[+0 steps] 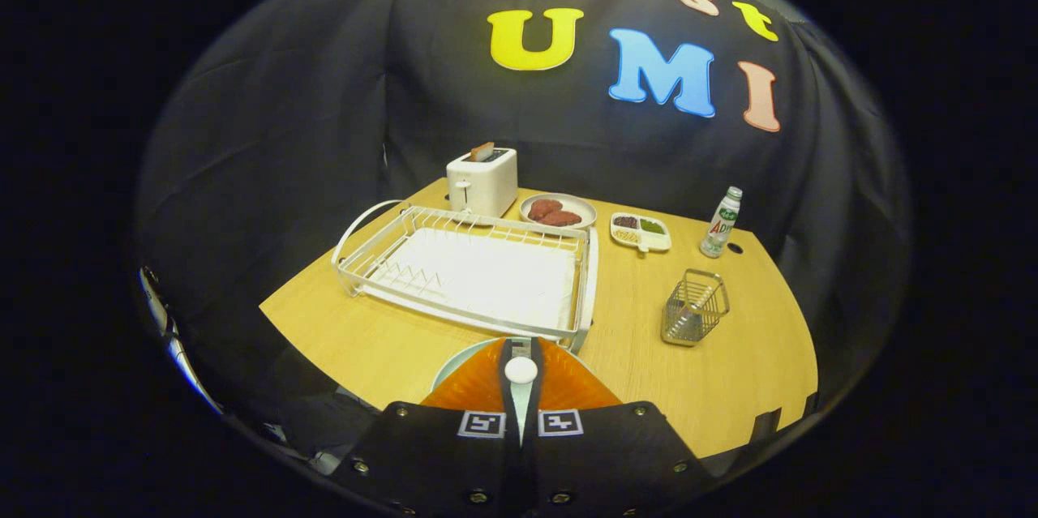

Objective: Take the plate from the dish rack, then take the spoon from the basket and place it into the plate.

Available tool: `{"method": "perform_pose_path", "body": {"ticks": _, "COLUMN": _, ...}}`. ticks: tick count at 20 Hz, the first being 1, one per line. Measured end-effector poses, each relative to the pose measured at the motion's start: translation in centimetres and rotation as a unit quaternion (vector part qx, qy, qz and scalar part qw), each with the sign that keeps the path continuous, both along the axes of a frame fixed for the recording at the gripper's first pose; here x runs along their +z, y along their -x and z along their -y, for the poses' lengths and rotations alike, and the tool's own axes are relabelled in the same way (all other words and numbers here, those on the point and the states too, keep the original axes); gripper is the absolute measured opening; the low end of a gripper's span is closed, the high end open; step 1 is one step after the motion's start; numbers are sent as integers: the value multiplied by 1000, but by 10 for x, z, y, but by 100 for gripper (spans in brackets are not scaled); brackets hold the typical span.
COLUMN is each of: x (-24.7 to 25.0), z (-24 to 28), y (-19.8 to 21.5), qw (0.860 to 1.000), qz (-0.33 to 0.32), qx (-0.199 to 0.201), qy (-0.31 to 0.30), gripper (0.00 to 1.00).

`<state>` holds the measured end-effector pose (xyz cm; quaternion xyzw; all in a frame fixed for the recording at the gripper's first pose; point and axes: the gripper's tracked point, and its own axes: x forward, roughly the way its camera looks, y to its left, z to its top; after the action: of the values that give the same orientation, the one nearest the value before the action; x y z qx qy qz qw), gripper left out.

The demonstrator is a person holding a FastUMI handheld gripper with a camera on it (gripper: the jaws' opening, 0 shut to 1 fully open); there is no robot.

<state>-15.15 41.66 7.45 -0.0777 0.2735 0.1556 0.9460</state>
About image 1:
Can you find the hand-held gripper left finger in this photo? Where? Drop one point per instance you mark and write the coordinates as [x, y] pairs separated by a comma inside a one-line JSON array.
[[438, 453]]

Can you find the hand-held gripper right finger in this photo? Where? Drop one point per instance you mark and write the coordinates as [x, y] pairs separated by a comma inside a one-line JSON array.
[[608, 453]]

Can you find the pale green plate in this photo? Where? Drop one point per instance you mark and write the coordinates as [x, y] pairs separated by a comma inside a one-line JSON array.
[[454, 364]]

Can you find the beige plate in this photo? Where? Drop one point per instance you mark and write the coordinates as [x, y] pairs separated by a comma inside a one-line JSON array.
[[587, 210]]

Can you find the white divided snack tray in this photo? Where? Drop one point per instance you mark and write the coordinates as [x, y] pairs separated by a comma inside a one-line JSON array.
[[641, 243]]

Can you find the brown meat patty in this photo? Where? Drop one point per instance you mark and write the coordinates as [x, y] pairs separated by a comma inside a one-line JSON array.
[[543, 208], [564, 219]]

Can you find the white bottle with green label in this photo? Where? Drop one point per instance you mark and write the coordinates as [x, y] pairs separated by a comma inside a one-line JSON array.
[[720, 226]]

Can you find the white toaster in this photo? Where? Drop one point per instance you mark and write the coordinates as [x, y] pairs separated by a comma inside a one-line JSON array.
[[486, 186]]

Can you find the toast slice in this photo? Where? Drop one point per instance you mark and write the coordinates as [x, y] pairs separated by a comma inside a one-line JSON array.
[[482, 151]]

